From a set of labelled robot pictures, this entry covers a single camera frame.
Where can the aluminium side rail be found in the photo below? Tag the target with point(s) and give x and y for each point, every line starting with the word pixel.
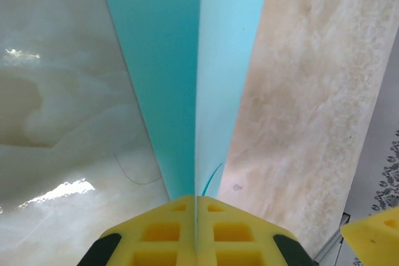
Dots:
pixel 333 241

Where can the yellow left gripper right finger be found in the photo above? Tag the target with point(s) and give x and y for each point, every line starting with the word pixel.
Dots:
pixel 233 235

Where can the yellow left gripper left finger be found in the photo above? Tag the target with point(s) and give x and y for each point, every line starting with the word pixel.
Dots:
pixel 159 235

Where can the teal paper sheet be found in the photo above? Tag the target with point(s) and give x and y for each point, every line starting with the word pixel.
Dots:
pixel 162 60

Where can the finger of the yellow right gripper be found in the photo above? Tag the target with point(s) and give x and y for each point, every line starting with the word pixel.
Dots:
pixel 377 241

